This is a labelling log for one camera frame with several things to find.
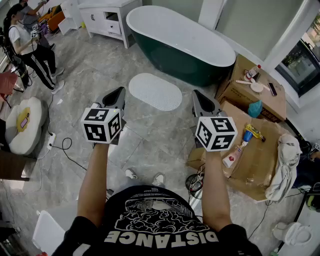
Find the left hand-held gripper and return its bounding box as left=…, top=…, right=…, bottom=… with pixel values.
left=80, top=86, right=127, bottom=146

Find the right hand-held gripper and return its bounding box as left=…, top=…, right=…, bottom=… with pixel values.
left=191, top=89, right=238, bottom=152

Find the white perforated bath mat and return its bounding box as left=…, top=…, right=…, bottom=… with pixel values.
left=128, top=72, right=183, bottom=112

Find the green and white bathtub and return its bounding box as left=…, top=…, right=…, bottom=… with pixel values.
left=125, top=5, right=237, bottom=88

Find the person's left forearm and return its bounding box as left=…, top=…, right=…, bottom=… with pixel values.
left=77, top=142, right=111, bottom=228

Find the person's right forearm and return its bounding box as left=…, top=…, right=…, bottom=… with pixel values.
left=201, top=149, right=235, bottom=233

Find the teal cloth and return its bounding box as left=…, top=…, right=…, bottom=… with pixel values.
left=247, top=99, right=264, bottom=119

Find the blue cup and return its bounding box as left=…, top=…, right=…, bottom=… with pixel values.
left=242, top=129, right=255, bottom=143

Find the white plastic scoop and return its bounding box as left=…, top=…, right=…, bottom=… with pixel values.
left=235, top=79, right=271, bottom=94

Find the white bottle with red cap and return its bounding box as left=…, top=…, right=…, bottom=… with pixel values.
left=244, top=64, right=262, bottom=81

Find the yellow tube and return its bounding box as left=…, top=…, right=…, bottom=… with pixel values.
left=246, top=124, right=267, bottom=143

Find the cardboard box with printed side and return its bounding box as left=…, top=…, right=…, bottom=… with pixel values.
left=215, top=53, right=287, bottom=123

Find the dark slim remote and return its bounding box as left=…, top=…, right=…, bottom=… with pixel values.
left=267, top=82, right=278, bottom=97

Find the person's left shoe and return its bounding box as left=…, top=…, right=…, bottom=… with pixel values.
left=124, top=168, right=138, bottom=180

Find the person's shoe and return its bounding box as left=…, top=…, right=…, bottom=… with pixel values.
left=124, top=168, right=138, bottom=180
left=151, top=172, right=166, bottom=188

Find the white power strip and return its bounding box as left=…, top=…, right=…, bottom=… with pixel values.
left=46, top=132, right=57, bottom=151

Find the large flat cardboard box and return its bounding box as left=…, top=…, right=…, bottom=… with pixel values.
left=187, top=99, right=291, bottom=202

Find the white vanity cabinet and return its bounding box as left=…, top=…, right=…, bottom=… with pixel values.
left=78, top=0, right=143, bottom=50

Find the person's right shoe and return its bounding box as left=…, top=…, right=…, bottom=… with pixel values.
left=151, top=172, right=166, bottom=188

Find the white side cabinet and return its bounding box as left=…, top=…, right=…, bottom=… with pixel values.
left=58, top=0, right=85, bottom=36

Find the orange chair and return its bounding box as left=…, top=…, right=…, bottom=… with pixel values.
left=38, top=4, right=66, bottom=32

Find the white towel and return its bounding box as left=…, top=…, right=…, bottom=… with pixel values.
left=264, top=133, right=303, bottom=202

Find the white egg-shaped cushion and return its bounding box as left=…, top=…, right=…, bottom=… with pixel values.
left=4, top=96, right=50, bottom=156

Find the pink chair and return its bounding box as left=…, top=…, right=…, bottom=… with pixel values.
left=0, top=72, right=20, bottom=96

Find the dark wooden table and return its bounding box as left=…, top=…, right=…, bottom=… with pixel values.
left=0, top=143, right=38, bottom=182

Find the white stool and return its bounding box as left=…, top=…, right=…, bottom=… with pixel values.
left=32, top=209, right=67, bottom=256

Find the looped black cable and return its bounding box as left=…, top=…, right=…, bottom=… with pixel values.
left=51, top=137, right=88, bottom=171

